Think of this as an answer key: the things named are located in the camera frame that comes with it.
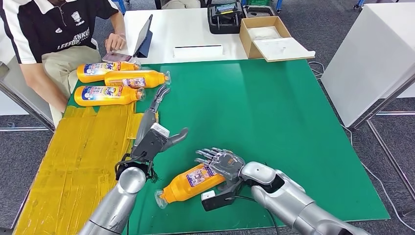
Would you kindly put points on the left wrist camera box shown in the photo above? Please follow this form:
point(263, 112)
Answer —
point(149, 142)

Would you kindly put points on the white box lid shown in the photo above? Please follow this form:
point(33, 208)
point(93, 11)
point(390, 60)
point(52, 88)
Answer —
point(280, 49)

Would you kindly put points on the person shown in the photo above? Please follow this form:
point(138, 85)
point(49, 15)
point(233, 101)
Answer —
point(39, 29)
point(181, 4)

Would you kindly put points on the white foam pad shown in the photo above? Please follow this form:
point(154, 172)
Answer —
point(263, 33)

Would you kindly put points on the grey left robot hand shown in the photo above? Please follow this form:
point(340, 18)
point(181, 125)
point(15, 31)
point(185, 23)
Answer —
point(147, 123)

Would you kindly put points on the flat white box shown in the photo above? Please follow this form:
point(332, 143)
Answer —
point(197, 52)

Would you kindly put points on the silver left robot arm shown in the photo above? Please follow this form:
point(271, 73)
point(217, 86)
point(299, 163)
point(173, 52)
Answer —
point(113, 207)

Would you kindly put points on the open cardboard box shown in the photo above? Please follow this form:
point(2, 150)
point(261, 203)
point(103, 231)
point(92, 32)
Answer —
point(245, 39)

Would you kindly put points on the white table with metal frame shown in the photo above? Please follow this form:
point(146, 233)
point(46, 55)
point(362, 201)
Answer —
point(19, 84)
point(366, 58)

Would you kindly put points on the person's right forearm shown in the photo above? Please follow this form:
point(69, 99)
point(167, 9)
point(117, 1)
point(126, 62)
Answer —
point(48, 89)

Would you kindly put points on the green plastic crate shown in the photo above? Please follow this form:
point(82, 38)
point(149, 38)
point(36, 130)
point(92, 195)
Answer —
point(258, 2)

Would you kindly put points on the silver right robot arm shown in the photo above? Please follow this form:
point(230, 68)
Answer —
point(291, 201)

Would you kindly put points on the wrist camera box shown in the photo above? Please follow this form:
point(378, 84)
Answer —
point(214, 199)
point(149, 142)

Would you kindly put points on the pink smartphone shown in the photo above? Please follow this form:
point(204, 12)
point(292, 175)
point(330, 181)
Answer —
point(116, 57)

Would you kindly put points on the green table mat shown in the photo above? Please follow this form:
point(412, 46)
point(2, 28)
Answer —
point(259, 107)

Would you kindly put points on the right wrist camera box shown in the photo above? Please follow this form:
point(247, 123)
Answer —
point(214, 199)

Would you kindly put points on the grey foam case lid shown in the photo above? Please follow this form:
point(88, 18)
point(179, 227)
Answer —
point(259, 11)

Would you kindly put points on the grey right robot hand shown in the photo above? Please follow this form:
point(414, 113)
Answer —
point(227, 165)

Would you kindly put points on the tablet in dark case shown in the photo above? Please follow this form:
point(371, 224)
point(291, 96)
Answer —
point(144, 36)

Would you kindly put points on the orange detergent bottle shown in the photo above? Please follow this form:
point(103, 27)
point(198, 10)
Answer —
point(142, 79)
point(94, 74)
point(181, 186)
point(97, 97)

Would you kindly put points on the person's left hand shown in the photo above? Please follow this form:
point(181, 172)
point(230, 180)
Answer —
point(115, 42)

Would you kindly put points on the white desk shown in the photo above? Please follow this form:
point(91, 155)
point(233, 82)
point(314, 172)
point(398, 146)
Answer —
point(181, 27)

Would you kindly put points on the person's left forearm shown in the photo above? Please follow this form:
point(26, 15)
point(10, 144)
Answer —
point(118, 24)

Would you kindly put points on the yellow tape patch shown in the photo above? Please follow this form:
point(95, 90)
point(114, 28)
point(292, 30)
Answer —
point(64, 168)

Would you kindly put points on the black equipment case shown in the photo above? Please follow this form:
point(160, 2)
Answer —
point(224, 28)

